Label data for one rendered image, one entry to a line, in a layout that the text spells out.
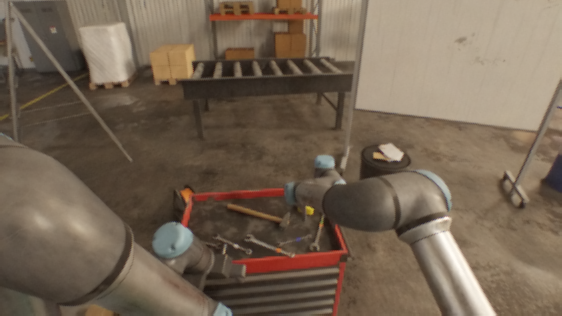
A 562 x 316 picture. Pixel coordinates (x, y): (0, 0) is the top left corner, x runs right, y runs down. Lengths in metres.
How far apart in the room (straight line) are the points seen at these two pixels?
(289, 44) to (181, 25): 3.20
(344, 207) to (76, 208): 0.47
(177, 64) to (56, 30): 3.78
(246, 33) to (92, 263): 8.60
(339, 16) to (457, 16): 6.34
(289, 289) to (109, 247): 1.11
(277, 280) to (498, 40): 2.76
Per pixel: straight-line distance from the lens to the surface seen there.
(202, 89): 3.97
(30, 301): 0.49
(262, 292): 1.37
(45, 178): 0.32
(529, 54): 3.33
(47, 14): 9.68
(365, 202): 0.59
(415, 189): 0.64
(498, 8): 3.18
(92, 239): 0.31
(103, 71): 7.50
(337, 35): 9.22
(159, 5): 9.08
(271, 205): 1.51
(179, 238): 0.64
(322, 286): 1.39
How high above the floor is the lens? 1.89
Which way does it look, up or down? 28 degrees down
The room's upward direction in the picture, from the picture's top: straight up
